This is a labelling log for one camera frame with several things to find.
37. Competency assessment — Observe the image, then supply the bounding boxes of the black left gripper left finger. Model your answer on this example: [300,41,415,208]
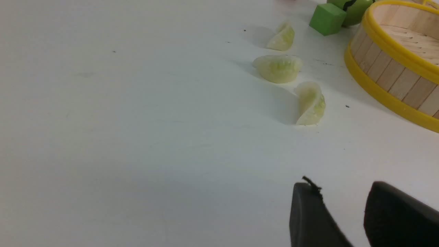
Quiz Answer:
[289,176,352,247]

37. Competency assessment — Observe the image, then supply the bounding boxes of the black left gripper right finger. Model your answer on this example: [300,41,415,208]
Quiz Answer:
[364,181,439,247]

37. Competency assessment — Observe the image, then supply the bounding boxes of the green dumpling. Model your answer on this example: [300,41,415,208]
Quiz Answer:
[265,21,295,51]
[294,81,326,126]
[252,55,303,83]

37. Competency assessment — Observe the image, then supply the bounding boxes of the bamboo steamer tray yellow rim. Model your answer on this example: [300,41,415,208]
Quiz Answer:
[344,0,439,132]

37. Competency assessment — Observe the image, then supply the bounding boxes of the green cube block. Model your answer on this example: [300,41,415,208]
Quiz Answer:
[309,3,347,36]

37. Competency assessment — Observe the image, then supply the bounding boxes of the green watermelon toy ball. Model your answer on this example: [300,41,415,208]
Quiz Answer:
[326,0,375,27]

